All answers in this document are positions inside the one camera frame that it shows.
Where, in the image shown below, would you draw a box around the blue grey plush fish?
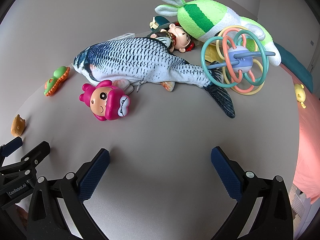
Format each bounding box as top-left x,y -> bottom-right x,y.
72,37 -> 235,118

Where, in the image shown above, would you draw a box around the red black hair doll figure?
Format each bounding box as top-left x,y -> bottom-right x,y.
150,23 -> 195,53

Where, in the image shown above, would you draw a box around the colourful ring rattle ball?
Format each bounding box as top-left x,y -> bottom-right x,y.
200,25 -> 275,95

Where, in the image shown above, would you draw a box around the green white plush toy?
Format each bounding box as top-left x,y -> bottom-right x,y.
155,0 -> 281,66

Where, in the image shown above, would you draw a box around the pink bed cover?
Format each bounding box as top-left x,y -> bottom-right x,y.
280,63 -> 320,205

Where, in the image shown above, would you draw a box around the white printed paper strip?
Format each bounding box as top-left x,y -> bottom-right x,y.
109,33 -> 135,41

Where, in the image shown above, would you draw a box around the yellow plush duck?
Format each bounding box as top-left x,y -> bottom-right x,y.
294,83 -> 306,109

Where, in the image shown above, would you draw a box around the small brown bear toy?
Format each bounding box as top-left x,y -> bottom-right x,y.
11,114 -> 26,137

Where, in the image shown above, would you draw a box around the blue white blister pack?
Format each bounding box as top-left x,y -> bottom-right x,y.
149,16 -> 172,35

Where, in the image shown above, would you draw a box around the green orange frog toy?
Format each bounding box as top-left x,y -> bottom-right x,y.
44,66 -> 71,96

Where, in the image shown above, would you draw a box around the teal pillow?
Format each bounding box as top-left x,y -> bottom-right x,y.
274,43 -> 313,93

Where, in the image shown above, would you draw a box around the pink hooded doll figure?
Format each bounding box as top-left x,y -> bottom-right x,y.
79,80 -> 131,121

